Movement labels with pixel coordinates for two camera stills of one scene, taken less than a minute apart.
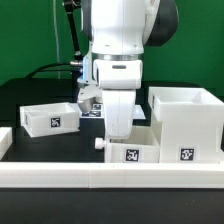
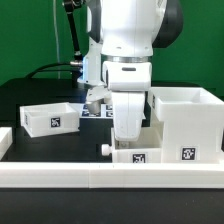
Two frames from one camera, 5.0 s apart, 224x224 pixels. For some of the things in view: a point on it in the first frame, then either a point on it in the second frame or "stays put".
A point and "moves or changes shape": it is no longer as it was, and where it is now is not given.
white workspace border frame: x=105 y=175 stays put
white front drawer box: x=142 y=146 moves or changes shape
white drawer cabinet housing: x=191 y=119 stays put
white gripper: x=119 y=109 → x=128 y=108
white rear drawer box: x=50 y=119 stays put
